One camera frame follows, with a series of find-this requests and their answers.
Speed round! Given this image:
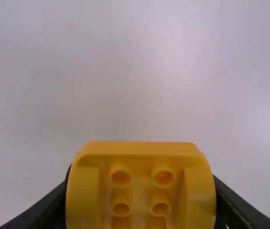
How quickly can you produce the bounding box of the yellow toy car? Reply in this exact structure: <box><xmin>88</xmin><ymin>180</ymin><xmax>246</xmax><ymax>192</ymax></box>
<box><xmin>65</xmin><ymin>141</ymin><xmax>217</xmax><ymax>229</ymax></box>

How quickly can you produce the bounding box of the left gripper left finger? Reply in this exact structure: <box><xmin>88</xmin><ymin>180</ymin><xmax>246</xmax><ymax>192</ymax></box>
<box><xmin>0</xmin><ymin>180</ymin><xmax>69</xmax><ymax>229</ymax></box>

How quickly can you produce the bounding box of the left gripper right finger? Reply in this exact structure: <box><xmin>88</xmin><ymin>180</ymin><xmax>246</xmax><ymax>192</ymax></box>
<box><xmin>212</xmin><ymin>174</ymin><xmax>270</xmax><ymax>229</ymax></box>

